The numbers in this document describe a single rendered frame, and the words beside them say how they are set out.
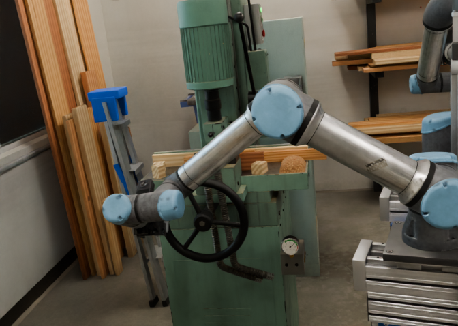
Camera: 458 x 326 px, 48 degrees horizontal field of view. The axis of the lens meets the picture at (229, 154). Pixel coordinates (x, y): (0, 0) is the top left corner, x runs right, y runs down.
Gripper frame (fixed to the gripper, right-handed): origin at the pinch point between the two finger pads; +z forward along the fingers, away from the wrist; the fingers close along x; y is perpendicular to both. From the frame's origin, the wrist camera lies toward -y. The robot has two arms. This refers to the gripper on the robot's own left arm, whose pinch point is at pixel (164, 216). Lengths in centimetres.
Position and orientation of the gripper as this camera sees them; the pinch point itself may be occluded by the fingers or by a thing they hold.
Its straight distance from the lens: 164.3
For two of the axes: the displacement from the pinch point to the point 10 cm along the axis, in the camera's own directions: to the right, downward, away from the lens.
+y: 0.8, 9.6, -2.6
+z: 2.4, 2.3, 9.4
